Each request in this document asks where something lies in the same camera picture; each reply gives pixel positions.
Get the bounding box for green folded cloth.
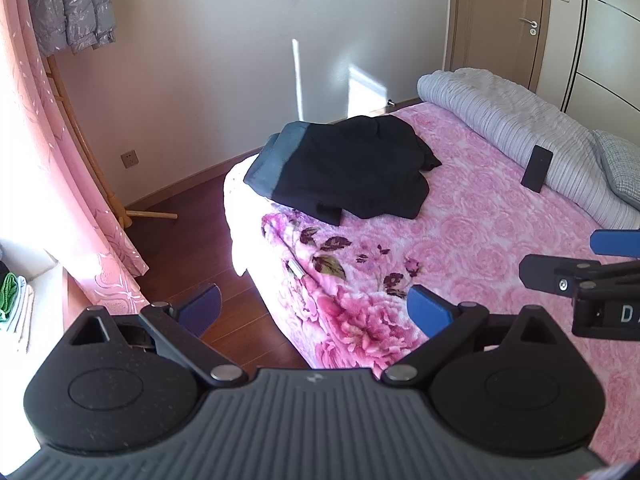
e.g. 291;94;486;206
0;272;20;322

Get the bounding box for pink curtain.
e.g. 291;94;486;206
0;0;151;313

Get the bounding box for wooden coat rack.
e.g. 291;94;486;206
45;52;178;226

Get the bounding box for white bed sheet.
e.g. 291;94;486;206
222;152;281;277

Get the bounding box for black jacket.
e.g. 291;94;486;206
243;115;443;226

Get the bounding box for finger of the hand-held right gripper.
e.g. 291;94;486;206
519;254;640;294
590;229;640;258

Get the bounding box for grey puffer jacket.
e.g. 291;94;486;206
22;0;117;58

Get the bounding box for white folded cloths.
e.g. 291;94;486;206
0;280;36;355

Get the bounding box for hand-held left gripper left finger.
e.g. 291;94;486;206
70;284;249;388

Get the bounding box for brown door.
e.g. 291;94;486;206
445;0;553;96

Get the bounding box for white wardrobe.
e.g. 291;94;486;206
537;0;640;143

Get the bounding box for grey checkered pillow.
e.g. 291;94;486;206
592;130;640;206

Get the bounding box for pink floral blanket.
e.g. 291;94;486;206
260;100;640;471

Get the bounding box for black phone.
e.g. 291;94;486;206
520;145;554;193

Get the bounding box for grey striped quilt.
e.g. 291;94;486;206
416;67;640;233

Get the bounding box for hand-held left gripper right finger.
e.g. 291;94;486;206
382;285;553;386

